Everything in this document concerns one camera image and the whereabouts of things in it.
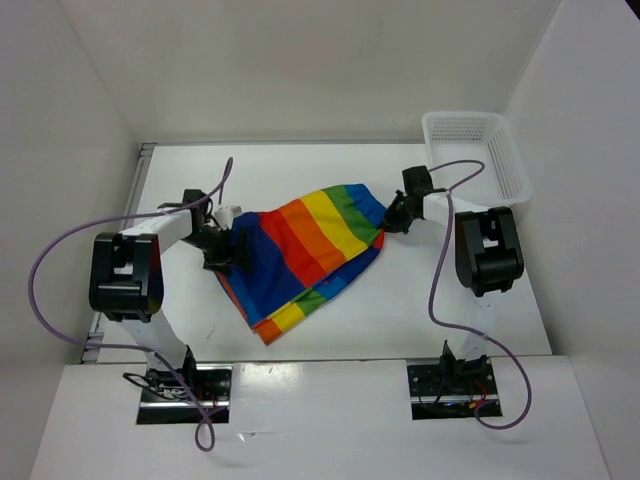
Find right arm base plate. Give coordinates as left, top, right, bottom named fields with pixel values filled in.
left=406, top=361, right=502, bottom=421

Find aluminium table edge rail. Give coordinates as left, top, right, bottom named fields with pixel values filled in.
left=79, top=141, right=159, bottom=365

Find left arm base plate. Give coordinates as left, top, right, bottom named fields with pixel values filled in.
left=123, top=363, right=233, bottom=425

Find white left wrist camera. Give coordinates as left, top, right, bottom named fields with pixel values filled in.
left=212, top=205, right=242, bottom=230

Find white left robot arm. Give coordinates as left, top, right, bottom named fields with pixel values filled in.
left=89, top=189, right=250, bottom=400

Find white plastic basket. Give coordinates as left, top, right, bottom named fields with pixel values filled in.
left=422, top=111, right=533, bottom=207

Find rainbow striped shorts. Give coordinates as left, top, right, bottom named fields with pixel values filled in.
left=217, top=184, right=385, bottom=345

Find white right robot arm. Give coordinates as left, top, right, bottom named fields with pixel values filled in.
left=380, top=159, right=524, bottom=365

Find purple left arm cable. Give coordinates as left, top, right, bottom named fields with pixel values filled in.
left=27, top=156, right=234, bottom=452

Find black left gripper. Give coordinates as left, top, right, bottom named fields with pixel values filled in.
left=180, top=225, right=252, bottom=277

